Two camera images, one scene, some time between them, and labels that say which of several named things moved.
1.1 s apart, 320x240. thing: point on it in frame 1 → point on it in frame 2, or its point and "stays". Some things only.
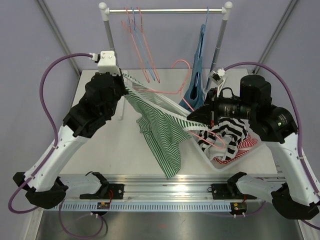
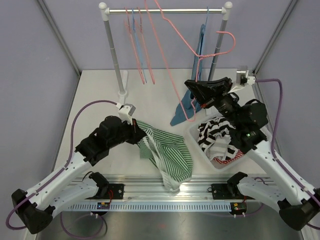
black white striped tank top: x=221 y=141 stays
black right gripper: x=210 y=113 → x=216 y=91
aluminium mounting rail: x=163 y=188 stays
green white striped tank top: x=163 y=124 → x=170 y=155
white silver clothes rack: x=104 y=10 stays
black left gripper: x=120 y=80 → x=137 y=133
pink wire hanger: x=217 y=144 → x=199 y=56
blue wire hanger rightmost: x=207 y=13 stays
